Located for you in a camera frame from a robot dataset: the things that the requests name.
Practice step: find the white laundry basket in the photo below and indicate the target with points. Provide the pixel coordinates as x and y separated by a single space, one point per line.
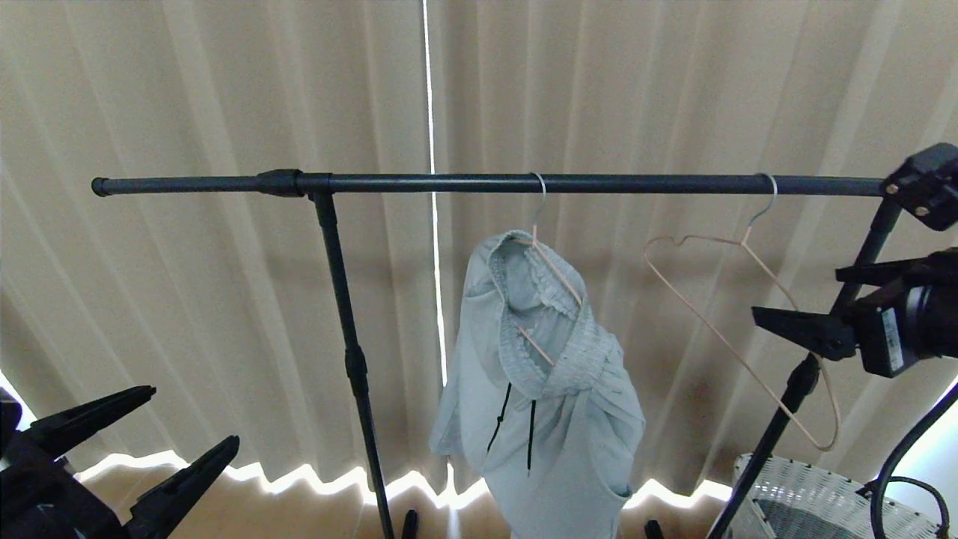
808 494

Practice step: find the beige curtain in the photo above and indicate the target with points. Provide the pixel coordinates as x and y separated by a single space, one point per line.
224 90

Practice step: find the pink clothes hanger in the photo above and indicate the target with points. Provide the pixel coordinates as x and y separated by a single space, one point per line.
746 236
557 273

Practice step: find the black clothes rack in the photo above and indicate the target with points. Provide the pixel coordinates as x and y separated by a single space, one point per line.
449 183

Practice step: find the pale grey shorts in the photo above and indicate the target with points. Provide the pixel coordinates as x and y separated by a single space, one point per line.
554 449

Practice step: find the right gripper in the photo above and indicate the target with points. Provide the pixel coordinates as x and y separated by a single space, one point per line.
928 329

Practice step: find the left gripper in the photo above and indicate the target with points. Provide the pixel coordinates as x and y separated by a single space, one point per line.
52 501

